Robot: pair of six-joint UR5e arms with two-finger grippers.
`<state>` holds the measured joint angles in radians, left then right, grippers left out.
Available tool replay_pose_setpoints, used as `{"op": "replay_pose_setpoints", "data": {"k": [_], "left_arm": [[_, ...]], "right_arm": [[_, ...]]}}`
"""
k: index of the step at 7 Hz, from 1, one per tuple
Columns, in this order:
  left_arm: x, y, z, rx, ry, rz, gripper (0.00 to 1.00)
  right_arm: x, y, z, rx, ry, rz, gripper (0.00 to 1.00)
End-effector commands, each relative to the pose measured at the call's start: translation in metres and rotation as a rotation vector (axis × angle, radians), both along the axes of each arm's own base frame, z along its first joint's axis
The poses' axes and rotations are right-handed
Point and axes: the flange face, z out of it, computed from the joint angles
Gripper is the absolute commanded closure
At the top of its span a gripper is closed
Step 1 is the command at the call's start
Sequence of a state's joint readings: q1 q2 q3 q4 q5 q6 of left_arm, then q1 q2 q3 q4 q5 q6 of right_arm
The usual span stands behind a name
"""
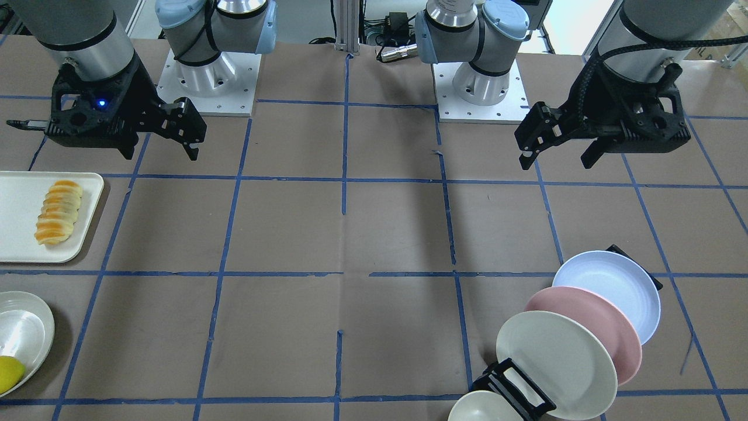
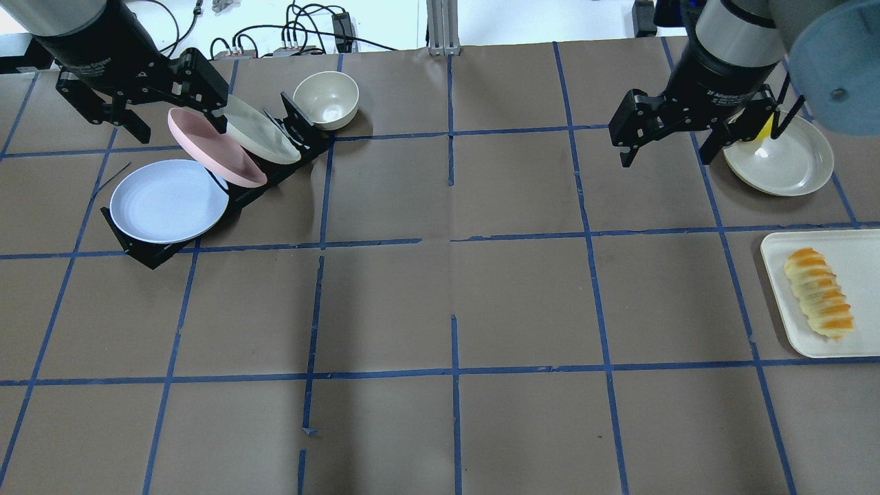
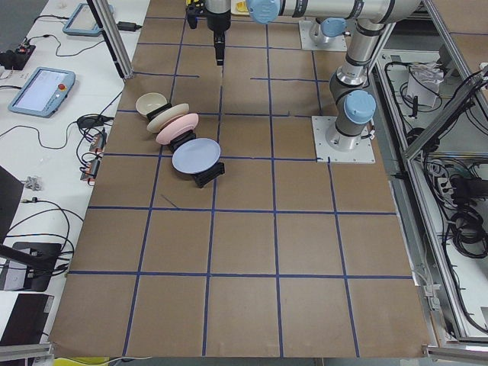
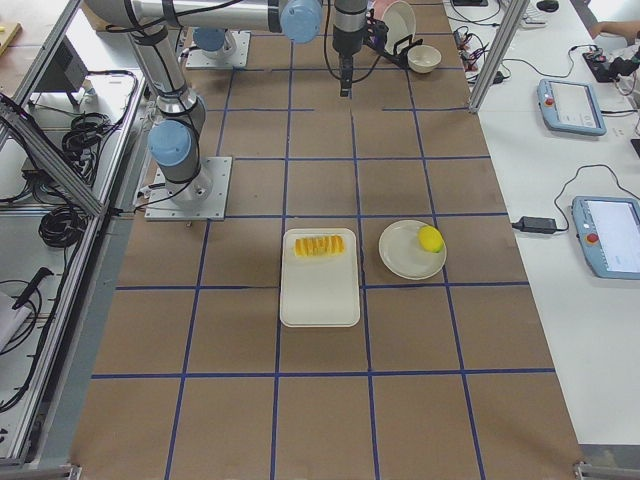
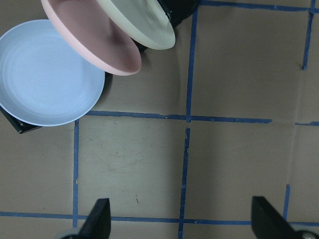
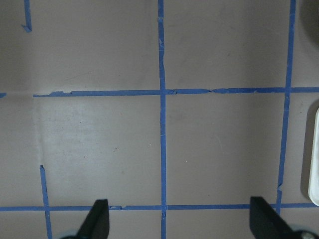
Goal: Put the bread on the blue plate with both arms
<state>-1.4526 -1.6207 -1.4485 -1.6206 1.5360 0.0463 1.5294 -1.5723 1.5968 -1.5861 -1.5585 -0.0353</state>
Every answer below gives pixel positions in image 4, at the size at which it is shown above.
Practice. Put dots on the cream round plate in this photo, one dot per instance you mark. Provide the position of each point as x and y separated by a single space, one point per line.
401 253

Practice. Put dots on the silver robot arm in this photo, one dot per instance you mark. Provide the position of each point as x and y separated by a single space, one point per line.
175 142
215 42

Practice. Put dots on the black power adapter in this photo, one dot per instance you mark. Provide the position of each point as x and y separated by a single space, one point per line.
539 225

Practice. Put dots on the yellow lemon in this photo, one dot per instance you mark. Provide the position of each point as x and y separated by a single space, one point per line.
430 239

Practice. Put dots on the black dish rack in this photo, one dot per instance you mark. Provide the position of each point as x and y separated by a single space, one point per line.
376 36

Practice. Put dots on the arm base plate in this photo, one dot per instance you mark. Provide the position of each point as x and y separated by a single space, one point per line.
204 198
196 60

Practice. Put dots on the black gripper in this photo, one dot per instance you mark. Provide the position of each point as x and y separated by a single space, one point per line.
345 40

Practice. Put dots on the blue teach pendant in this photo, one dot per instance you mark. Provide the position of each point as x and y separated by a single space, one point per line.
607 230
570 107

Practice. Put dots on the white rectangular tray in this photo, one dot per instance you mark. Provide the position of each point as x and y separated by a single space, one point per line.
319 291

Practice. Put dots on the far blue teach pendant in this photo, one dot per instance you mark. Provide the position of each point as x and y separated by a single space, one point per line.
570 107

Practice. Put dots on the cream plate in rack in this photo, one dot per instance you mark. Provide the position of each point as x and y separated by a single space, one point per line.
401 22

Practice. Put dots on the near blue teach pendant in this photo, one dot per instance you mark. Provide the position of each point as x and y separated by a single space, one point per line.
607 230

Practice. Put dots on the aluminium frame post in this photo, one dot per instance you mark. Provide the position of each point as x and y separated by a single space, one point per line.
501 42

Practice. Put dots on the cream bowl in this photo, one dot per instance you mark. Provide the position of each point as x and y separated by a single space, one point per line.
423 59

